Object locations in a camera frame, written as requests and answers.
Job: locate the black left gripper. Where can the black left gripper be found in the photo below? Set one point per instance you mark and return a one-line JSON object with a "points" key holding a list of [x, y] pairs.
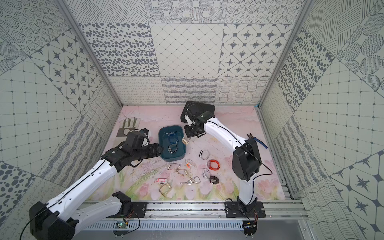
{"points": [[154, 150]]}

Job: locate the red watch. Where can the red watch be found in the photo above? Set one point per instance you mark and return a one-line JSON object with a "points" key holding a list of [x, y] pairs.
{"points": [[213, 165]]}

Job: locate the orange white digital watch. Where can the orange white digital watch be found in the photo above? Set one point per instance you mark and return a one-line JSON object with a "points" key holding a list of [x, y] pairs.
{"points": [[190, 163]]}

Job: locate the blue handled pliers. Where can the blue handled pliers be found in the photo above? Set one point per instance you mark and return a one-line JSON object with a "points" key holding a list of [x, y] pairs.
{"points": [[257, 140]]}

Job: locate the black plastic tool case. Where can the black plastic tool case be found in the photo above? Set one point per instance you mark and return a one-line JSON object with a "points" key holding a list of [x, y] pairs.
{"points": [[193, 109]]}

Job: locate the teal storage box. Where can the teal storage box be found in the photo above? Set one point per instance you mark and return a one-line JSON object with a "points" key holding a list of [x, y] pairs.
{"points": [[163, 141]]}

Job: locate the pink white watch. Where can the pink white watch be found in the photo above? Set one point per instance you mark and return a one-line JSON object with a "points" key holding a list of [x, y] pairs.
{"points": [[161, 181]]}

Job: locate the blue watch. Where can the blue watch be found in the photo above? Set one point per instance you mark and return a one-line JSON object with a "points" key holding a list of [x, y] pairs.
{"points": [[173, 137]]}

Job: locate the dark brown watch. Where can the dark brown watch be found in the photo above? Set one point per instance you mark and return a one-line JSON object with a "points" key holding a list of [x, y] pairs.
{"points": [[214, 180]]}

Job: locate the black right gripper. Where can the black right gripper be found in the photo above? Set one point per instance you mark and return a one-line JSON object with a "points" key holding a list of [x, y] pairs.
{"points": [[188, 133]]}

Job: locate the black watch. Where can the black watch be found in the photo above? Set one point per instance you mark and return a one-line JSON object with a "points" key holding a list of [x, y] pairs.
{"points": [[172, 149]]}

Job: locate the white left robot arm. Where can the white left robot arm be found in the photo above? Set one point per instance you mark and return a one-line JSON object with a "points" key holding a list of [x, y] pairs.
{"points": [[60, 218]]}

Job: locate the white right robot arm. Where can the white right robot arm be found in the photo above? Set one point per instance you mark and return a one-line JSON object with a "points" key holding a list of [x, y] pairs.
{"points": [[246, 162]]}

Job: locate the white slotted cable duct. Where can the white slotted cable duct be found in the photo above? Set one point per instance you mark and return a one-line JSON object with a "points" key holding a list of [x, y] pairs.
{"points": [[169, 225]]}

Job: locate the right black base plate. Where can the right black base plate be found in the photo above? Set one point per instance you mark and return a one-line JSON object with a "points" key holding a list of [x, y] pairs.
{"points": [[239, 210]]}

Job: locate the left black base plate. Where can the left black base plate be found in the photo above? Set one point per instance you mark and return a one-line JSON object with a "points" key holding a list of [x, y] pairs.
{"points": [[135, 209]]}

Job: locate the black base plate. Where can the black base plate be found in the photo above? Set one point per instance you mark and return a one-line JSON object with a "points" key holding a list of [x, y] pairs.
{"points": [[239, 210], [135, 209]]}

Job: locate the grey white work glove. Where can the grey white work glove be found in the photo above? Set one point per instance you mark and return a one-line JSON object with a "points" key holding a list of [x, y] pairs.
{"points": [[127, 125]]}

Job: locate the aluminium rail frame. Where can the aluminium rail frame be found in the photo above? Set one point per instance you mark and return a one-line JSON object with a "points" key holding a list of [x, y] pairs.
{"points": [[286, 209]]}

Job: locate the silver white watch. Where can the silver white watch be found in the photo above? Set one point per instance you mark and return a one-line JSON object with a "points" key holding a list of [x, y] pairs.
{"points": [[204, 154]]}

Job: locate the beige watch lower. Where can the beige watch lower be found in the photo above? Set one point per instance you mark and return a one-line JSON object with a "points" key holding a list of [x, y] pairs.
{"points": [[182, 172]]}

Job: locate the silver rhinestone watch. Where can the silver rhinestone watch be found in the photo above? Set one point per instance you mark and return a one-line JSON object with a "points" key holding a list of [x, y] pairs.
{"points": [[191, 181]]}

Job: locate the beige watch upper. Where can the beige watch upper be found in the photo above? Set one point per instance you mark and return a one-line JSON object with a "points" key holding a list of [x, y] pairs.
{"points": [[174, 166]]}

